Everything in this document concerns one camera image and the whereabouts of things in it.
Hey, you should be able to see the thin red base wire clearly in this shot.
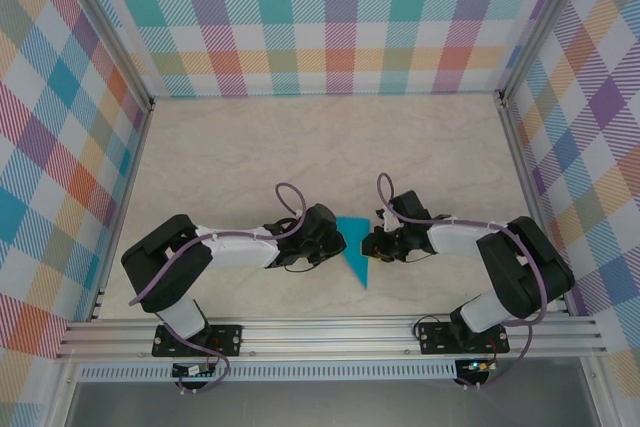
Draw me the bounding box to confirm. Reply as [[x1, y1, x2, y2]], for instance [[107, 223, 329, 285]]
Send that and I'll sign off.
[[205, 339, 224, 371]]

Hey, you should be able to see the blue square paper sheet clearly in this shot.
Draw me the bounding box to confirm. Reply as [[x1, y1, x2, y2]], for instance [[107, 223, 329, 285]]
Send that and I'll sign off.
[[335, 216, 372, 290]]

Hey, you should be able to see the grey metal panel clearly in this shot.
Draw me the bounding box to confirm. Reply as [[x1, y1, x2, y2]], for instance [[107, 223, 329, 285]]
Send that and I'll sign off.
[[47, 379, 614, 427]]

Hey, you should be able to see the small black circuit board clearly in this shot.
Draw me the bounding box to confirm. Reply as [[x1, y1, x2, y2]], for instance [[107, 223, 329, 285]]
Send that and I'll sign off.
[[171, 363, 217, 379]]

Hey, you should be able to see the slotted grey cable duct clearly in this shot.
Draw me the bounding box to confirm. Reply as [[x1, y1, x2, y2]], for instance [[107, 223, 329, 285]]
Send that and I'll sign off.
[[78, 364, 459, 383]]

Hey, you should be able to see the circuit board with green light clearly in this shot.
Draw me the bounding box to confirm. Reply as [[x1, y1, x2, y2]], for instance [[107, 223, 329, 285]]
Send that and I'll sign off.
[[460, 358, 497, 374]]

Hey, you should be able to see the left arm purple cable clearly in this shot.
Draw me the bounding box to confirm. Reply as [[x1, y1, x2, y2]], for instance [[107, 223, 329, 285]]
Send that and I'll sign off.
[[128, 182, 307, 395]]

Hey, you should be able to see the long aluminium mounting rail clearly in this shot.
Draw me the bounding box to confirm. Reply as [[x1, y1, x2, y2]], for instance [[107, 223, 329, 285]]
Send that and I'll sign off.
[[54, 315, 609, 361]]

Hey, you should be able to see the aluminium table side rail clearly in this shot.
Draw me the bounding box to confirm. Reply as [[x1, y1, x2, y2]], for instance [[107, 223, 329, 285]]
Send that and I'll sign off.
[[85, 99, 155, 323], [492, 91, 574, 317]]

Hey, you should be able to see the thin black gripper wire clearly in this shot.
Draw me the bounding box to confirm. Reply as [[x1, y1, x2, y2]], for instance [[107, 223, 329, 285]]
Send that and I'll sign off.
[[399, 249, 434, 265], [284, 259, 321, 275]]

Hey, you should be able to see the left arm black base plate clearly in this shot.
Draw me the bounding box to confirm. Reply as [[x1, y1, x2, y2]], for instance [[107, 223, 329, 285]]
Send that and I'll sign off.
[[151, 324, 244, 359]]

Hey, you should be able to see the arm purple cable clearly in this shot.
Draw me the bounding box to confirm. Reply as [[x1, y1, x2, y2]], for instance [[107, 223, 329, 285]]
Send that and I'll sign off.
[[377, 172, 547, 391], [128, 182, 307, 395]]

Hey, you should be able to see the aluminium frame post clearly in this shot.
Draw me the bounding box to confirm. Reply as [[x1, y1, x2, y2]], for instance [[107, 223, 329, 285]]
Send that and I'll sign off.
[[492, 0, 601, 104], [58, 0, 155, 109]]

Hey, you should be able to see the thin black base wire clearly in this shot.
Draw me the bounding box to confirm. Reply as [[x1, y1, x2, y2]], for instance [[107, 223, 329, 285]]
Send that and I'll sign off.
[[414, 309, 454, 341]]

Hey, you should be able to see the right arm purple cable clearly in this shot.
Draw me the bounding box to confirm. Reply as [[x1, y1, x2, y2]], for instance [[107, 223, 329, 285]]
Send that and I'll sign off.
[[377, 172, 547, 391]]

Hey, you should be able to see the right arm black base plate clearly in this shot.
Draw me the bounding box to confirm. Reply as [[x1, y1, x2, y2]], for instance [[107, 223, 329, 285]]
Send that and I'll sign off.
[[416, 322, 511, 356]]

